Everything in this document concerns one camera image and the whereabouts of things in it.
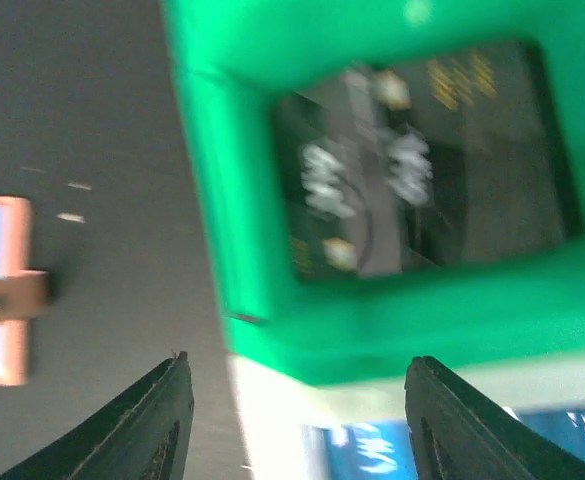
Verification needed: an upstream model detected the pink card holder wallet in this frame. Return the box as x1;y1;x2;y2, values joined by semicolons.
0;196;49;386

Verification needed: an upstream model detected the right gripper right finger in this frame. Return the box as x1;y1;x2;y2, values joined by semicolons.
405;356;585;479

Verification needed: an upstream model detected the blue cards stack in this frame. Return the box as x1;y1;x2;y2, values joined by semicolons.
304;407;585;479

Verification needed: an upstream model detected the green storage bin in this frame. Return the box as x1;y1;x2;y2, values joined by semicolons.
163;1;585;385

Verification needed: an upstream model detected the white storage bin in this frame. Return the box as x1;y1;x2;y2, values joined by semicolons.
229;354;585;479

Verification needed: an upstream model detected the black cards stack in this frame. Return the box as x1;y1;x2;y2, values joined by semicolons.
270;41;584;281

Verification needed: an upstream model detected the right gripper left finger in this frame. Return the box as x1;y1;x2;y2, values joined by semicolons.
0;351;194;480

